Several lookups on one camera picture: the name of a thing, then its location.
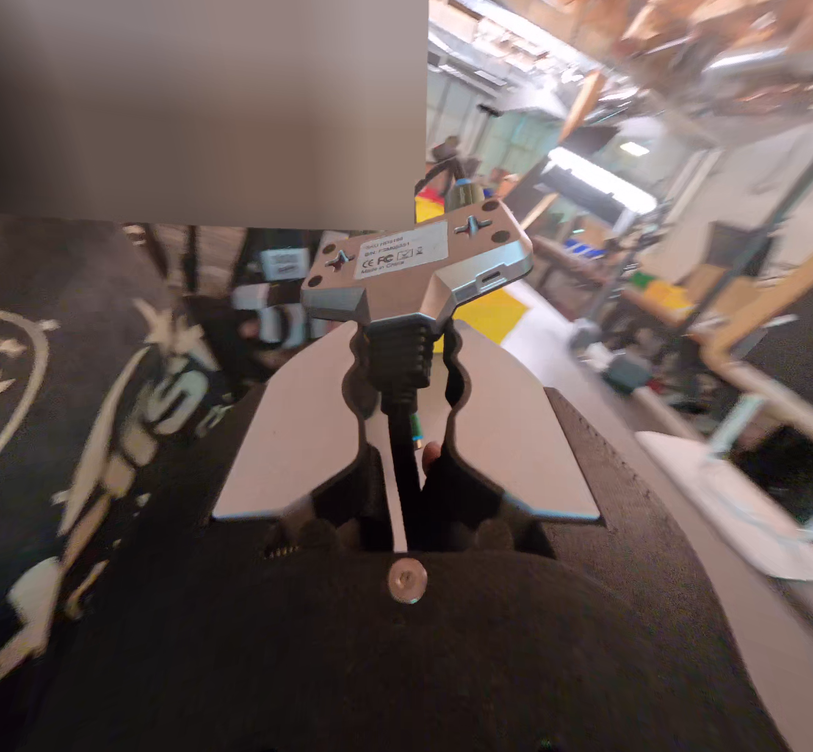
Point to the person's dark printed sweatshirt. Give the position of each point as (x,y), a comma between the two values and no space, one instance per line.
(76,384)

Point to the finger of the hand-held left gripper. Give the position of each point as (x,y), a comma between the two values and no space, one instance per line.
(251,297)

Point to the softbox studio light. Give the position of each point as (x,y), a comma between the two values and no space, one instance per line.
(603,177)

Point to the person's right hand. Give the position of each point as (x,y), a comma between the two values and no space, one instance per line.
(433,457)

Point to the yellow plastic bin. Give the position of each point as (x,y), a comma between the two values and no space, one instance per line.
(495,317)

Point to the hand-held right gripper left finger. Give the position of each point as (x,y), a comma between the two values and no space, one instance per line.
(292,434)

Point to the clear acrylic stand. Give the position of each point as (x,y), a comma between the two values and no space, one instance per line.
(730,428)

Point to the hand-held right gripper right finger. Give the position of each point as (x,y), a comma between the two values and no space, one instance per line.
(521,441)

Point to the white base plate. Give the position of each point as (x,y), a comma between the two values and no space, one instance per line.
(686,466)

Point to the grey box device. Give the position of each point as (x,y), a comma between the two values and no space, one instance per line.
(629,374)

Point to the grey hdmi hub box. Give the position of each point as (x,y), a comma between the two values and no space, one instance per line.
(457,257)

